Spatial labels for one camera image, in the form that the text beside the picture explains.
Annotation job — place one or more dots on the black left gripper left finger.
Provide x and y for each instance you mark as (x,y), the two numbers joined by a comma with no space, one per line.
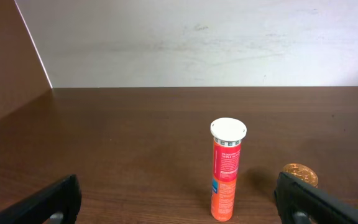
(62,196)

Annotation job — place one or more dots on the orange tablet tube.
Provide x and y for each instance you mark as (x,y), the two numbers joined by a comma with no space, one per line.
(228,134)

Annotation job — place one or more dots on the gold lid small jar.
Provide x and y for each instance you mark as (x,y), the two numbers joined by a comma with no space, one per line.
(302,172)

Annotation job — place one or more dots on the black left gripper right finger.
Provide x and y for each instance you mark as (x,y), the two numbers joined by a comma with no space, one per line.
(300,202)

